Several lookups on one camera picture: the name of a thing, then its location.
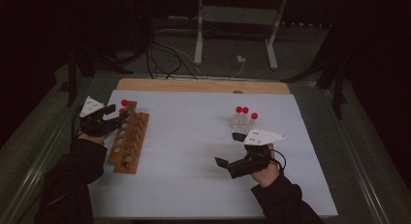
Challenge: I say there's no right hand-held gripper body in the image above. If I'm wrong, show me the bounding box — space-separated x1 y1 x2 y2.
227 129 287 179

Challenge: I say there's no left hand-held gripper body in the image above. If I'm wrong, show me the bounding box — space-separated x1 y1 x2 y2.
79 96 129 136

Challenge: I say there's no clear plastic test tube rack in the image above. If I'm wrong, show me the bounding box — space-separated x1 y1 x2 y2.
230 115 263 164

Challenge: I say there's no wooden test tube rack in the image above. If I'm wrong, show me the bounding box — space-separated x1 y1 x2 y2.
107 100 150 176

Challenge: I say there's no person's left hand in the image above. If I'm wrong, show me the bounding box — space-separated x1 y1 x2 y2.
77 130 114 145

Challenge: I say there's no person's right hand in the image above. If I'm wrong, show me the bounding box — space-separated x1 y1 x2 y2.
250 143 285 189

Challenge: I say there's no black stand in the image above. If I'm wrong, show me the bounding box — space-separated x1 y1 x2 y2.
59 39 135 108
280 23 350 120

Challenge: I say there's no white table mat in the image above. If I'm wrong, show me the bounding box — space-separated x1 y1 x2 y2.
87 89 339 218

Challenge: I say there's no white metal stand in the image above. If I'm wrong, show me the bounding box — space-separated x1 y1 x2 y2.
193 0 289 71

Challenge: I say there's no right hand-held gripper cable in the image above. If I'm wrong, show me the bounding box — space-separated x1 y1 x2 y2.
270 149 288 174

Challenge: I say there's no black cable bundle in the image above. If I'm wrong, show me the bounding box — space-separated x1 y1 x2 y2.
144 33 200 81

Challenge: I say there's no white cable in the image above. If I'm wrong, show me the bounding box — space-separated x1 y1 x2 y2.
154 28 246 79

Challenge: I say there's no grey metal rail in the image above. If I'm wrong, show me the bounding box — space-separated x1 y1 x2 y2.
319 84 391 224
0 72 95 224

